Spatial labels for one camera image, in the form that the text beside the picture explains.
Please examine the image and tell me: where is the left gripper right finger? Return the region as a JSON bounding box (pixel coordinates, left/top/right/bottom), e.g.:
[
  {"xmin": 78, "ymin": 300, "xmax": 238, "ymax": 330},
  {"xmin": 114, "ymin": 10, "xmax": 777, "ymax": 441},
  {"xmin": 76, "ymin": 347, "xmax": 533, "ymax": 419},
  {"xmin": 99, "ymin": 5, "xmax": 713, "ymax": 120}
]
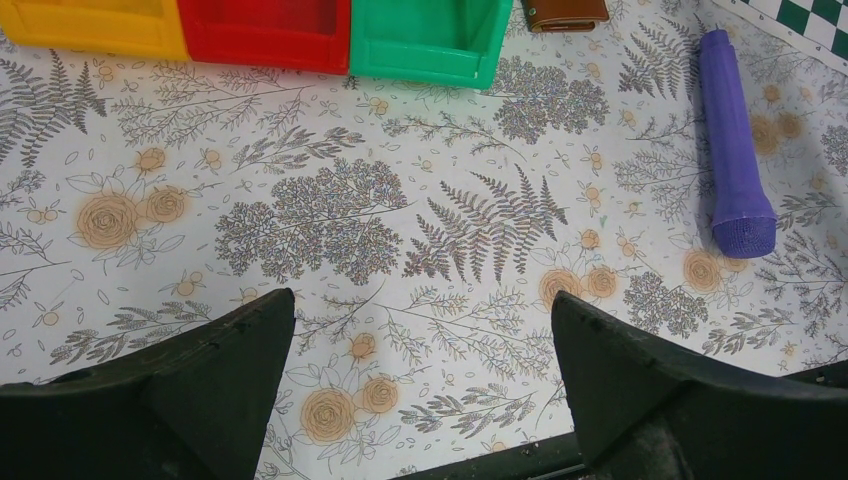
[{"xmin": 551, "ymin": 291, "xmax": 847, "ymax": 479}]

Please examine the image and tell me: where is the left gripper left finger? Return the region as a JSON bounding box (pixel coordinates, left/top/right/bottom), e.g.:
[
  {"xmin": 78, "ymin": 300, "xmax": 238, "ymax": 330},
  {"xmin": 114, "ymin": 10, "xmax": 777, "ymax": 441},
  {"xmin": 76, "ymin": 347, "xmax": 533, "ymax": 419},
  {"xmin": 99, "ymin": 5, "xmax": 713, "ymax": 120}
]
[{"xmin": 1, "ymin": 289, "xmax": 295, "ymax": 479}]

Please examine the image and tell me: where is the brown leather card holder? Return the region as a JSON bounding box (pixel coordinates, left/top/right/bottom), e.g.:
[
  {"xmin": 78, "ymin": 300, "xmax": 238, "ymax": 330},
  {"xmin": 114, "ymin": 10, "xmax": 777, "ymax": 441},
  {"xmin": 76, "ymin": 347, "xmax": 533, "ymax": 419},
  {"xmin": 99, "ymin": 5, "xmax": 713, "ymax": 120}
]
[{"xmin": 522, "ymin": 0, "xmax": 610, "ymax": 33}]

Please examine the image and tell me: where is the floral table mat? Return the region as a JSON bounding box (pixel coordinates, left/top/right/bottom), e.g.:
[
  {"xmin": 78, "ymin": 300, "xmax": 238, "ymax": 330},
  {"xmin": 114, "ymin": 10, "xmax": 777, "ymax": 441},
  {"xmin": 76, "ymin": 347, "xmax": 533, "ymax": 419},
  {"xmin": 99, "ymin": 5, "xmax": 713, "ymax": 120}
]
[{"xmin": 1, "ymin": 1, "xmax": 847, "ymax": 479}]

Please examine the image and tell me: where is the yellow plastic bin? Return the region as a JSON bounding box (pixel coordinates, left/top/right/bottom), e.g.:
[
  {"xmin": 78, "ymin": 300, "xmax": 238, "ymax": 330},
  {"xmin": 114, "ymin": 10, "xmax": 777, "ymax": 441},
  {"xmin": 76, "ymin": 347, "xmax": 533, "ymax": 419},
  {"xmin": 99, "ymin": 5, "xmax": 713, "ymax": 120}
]
[{"xmin": 1, "ymin": 0, "xmax": 190, "ymax": 61}]

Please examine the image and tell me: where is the red plastic bin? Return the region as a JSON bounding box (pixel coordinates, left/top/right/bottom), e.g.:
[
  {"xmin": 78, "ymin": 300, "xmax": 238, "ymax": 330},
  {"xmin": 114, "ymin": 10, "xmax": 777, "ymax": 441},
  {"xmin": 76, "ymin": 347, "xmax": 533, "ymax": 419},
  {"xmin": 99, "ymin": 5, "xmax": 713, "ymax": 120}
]
[{"xmin": 178, "ymin": 0, "xmax": 352, "ymax": 75}]

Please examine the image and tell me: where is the green plastic bin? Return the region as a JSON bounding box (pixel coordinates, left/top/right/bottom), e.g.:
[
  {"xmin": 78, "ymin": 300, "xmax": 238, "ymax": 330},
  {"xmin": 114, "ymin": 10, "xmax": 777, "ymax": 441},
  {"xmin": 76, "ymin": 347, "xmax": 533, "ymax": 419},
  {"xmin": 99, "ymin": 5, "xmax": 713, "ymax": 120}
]
[{"xmin": 350, "ymin": 0, "xmax": 513, "ymax": 90}]

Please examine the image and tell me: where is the green white checkered board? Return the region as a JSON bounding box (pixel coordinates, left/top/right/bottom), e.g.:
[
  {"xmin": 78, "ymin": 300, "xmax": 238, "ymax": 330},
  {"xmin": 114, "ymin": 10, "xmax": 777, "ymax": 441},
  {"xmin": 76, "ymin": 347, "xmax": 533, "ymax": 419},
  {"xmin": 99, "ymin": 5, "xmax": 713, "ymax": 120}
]
[{"xmin": 713, "ymin": 0, "xmax": 847, "ymax": 75}]

